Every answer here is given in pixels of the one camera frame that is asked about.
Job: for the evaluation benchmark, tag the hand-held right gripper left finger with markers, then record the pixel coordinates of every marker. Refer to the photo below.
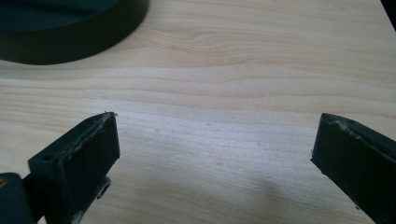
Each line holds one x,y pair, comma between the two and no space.
84,161

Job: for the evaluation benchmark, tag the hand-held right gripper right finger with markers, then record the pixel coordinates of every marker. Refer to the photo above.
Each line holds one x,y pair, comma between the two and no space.
358,165

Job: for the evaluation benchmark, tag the black key rack with tray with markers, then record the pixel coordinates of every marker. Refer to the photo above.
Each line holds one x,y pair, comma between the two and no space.
62,46

